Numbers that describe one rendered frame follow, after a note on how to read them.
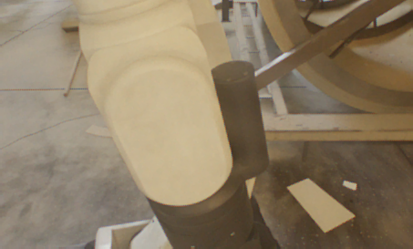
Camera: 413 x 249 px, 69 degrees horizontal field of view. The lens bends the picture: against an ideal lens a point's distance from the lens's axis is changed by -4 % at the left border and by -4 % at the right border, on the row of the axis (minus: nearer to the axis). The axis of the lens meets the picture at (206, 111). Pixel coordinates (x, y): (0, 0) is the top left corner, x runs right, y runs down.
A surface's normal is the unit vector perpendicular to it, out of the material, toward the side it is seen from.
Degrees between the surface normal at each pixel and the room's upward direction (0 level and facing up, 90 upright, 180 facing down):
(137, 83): 90
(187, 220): 92
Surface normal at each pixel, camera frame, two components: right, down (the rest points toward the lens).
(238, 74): -0.23, -0.81
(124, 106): 0.20, 0.50
